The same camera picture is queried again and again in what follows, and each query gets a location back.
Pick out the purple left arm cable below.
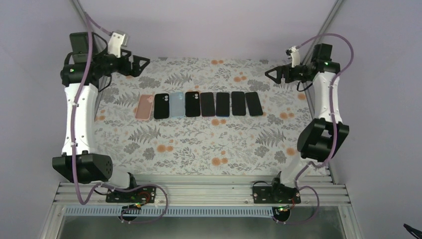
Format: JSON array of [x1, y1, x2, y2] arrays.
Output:
[[70, 12, 169, 225]]

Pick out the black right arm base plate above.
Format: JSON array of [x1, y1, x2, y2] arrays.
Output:
[[252, 185, 301, 204]]

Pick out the aluminium corner post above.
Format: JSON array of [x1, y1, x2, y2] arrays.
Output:
[[70, 0, 111, 67], [301, 0, 345, 64]]

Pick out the perforated cable tray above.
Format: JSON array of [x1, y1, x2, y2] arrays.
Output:
[[64, 205, 276, 218]]

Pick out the aluminium left corner post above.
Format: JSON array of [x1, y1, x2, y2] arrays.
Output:
[[70, 0, 111, 67]]

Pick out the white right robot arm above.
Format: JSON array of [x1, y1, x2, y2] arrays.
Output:
[[265, 43, 349, 187]]

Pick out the peach phone case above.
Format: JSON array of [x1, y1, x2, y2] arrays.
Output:
[[135, 95, 154, 120]]

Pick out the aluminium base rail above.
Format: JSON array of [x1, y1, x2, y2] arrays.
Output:
[[53, 175, 351, 206]]

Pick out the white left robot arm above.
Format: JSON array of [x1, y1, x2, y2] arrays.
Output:
[[52, 31, 150, 202]]

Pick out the floral patterned table mat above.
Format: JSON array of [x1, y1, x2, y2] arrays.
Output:
[[95, 58, 313, 175]]

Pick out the aluminium right corner post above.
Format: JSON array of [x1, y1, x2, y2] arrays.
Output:
[[301, 0, 345, 64]]

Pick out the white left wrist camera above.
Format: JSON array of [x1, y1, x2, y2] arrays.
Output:
[[107, 31, 129, 58]]

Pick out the black phone without case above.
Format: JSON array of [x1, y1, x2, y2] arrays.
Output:
[[231, 91, 246, 116]]

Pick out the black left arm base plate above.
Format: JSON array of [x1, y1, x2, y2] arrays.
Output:
[[105, 186, 157, 204]]

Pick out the black phone case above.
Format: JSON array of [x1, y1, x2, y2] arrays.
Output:
[[185, 92, 201, 117]]

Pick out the light blue case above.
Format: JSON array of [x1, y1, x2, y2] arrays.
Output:
[[169, 92, 185, 118]]

